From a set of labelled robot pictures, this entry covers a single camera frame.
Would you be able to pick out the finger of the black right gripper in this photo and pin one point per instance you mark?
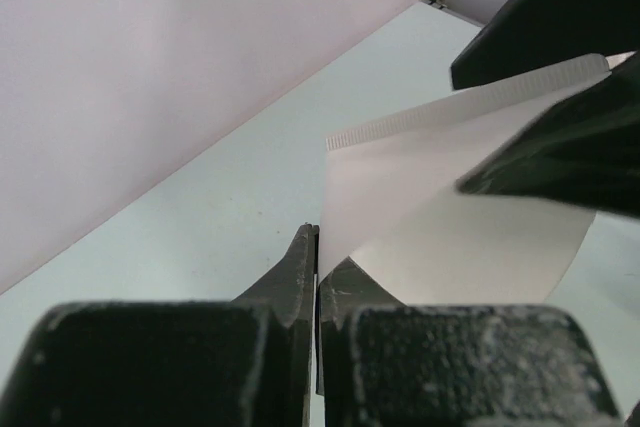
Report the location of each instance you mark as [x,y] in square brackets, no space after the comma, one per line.
[526,35]
[583,151]

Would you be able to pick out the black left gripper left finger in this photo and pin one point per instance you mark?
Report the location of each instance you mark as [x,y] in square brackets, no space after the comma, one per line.
[243,362]

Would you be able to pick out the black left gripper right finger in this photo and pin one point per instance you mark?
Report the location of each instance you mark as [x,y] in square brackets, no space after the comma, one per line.
[385,363]

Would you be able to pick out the white paper coffee filter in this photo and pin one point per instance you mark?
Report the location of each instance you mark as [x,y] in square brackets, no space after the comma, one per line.
[392,206]

